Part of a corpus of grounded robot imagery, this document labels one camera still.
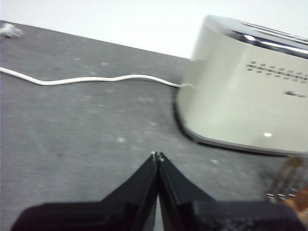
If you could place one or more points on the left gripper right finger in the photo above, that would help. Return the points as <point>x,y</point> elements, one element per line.
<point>197,214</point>

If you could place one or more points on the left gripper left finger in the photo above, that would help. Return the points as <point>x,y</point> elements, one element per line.
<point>115,211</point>

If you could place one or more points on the steel toast rack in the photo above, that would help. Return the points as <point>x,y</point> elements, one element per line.
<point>286,178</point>

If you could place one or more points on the beige steel toaster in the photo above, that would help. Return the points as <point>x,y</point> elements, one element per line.
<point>235,103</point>

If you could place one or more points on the white power plug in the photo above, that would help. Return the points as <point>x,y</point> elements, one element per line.
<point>10,30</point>

